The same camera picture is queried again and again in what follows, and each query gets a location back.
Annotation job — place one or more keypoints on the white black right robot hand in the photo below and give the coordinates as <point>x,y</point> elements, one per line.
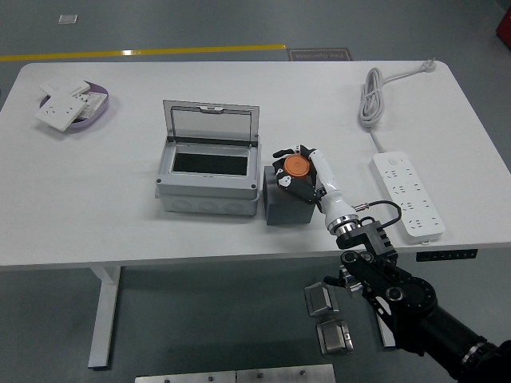
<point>331,191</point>

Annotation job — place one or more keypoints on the orange cylinder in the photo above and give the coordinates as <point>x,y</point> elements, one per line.
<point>297,166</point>

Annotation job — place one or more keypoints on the grey junction box clear lid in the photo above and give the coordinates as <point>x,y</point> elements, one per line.
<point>207,187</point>

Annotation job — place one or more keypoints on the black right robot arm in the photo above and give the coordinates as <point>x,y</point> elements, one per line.
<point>399,287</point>

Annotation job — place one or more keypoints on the grey cube with round hole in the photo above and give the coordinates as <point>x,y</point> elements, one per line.
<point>287,211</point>

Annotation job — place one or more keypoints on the white power strip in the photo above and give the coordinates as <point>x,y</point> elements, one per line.
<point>403,191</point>

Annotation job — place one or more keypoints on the metal block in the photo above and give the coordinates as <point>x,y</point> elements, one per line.
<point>319,299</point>
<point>333,338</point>

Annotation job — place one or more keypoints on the black table control panel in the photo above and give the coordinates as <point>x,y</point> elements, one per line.
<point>447,255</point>

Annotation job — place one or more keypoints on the white right table leg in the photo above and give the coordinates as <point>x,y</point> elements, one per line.
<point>384,336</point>

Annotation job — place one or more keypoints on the white table leg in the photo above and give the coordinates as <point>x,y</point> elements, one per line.
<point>105,311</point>
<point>384,336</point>

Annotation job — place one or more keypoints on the steel plate with screws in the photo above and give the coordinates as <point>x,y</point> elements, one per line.
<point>183,378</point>
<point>283,375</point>

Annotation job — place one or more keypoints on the red object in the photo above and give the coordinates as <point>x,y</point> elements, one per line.
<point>505,24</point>

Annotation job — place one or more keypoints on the purple oval tray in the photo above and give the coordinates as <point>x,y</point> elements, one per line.
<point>100,111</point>

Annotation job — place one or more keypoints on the yellow floor tape line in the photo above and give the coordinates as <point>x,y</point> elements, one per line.
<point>127,52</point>

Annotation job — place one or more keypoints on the white left table leg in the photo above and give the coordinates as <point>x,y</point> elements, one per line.
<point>105,311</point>

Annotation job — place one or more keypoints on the small square floor plate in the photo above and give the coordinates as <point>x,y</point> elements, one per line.
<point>67,19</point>

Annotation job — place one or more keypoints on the white wall socket panel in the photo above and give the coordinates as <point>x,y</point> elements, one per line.
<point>60,109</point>

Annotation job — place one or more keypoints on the white wall switch panel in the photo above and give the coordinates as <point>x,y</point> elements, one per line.
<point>64,84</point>

